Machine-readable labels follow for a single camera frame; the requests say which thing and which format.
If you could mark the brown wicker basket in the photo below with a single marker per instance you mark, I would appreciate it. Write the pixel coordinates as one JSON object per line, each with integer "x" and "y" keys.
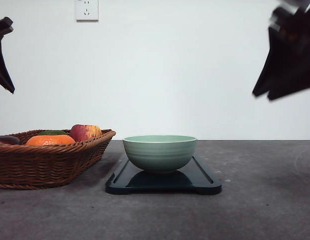
{"x": 40, "y": 167}

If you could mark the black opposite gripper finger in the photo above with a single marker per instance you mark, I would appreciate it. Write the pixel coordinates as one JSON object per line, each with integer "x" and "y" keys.
{"x": 6, "y": 26}

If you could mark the dark teal rectangular tray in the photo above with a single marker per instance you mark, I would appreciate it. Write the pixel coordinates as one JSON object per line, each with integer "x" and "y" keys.
{"x": 192, "y": 179}

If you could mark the red yellow apple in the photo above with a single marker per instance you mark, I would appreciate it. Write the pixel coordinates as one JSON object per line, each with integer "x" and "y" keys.
{"x": 84, "y": 132}

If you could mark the orange tangerine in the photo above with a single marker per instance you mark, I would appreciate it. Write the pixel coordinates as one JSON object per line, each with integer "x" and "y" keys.
{"x": 50, "y": 140}

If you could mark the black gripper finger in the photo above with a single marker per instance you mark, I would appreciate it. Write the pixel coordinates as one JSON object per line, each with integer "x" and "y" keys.
{"x": 302, "y": 68}
{"x": 280, "y": 67}

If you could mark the white wall socket left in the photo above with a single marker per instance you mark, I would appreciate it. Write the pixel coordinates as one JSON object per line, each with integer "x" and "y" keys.
{"x": 86, "y": 11}

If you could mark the dark purple fruit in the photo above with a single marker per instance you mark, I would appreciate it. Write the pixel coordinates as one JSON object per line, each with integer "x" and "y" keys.
{"x": 9, "y": 140}

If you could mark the dark green avocado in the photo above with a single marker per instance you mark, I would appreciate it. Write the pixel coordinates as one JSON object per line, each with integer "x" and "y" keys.
{"x": 52, "y": 132}

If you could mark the light green ceramic bowl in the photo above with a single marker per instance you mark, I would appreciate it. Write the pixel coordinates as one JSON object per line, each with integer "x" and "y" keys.
{"x": 159, "y": 154}

